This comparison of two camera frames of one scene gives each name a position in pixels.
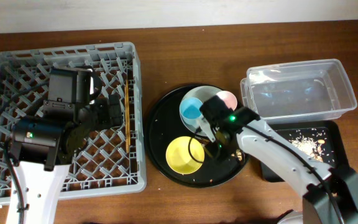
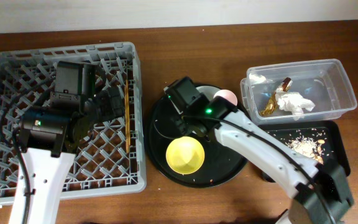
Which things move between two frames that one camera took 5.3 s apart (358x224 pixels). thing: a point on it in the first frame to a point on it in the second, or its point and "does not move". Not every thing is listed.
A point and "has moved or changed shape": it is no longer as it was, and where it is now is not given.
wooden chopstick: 127,115 does not move
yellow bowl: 179,158 does not move
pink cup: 229,98 does not move
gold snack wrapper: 238,154 has moved or changed shape
